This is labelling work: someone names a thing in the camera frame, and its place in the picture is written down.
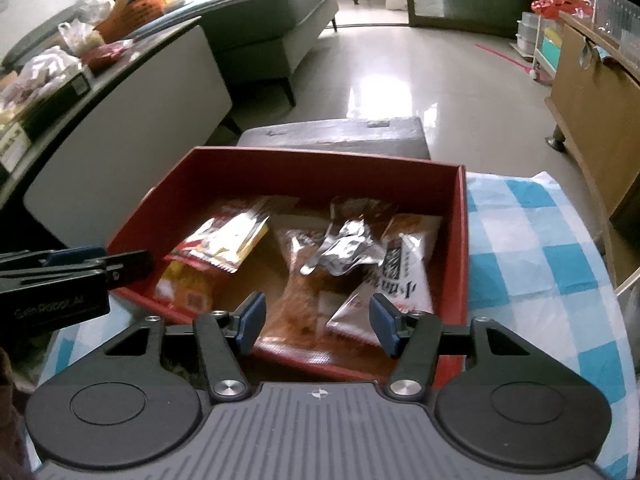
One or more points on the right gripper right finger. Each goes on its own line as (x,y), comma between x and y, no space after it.
(428,353)

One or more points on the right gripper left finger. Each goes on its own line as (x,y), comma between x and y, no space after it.
(207,353)

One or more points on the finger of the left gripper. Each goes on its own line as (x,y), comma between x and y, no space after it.
(42,258)
(113,270)

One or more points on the red yellow Trolli bag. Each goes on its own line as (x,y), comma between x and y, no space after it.
(182,286)

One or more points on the brown orange snack packet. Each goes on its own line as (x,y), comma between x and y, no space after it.
(293,319)

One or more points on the silver noodle snack bag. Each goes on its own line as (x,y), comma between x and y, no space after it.
(409,241)

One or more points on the red green snack packet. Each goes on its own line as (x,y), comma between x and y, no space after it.
(226,238)

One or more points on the brown vacuum meat packet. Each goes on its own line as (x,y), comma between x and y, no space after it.
(353,238)

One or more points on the grey white side cabinet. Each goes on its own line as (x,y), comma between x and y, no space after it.
(82,178)

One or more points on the black box on cabinet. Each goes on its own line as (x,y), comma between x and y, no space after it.
(18,135)

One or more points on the blue white checkered tablecloth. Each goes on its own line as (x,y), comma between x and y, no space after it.
(532,267)

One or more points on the red cardboard box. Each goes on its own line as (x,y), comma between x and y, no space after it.
(206,177)

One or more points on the orange plastic basket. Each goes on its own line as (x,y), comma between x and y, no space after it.
(129,15)

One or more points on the green grey sofa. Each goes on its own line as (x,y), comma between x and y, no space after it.
(253,41)

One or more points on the wooden sideboard cabinet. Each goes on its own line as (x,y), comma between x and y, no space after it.
(595,101)

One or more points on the white rolling cart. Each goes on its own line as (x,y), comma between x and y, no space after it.
(549,34)

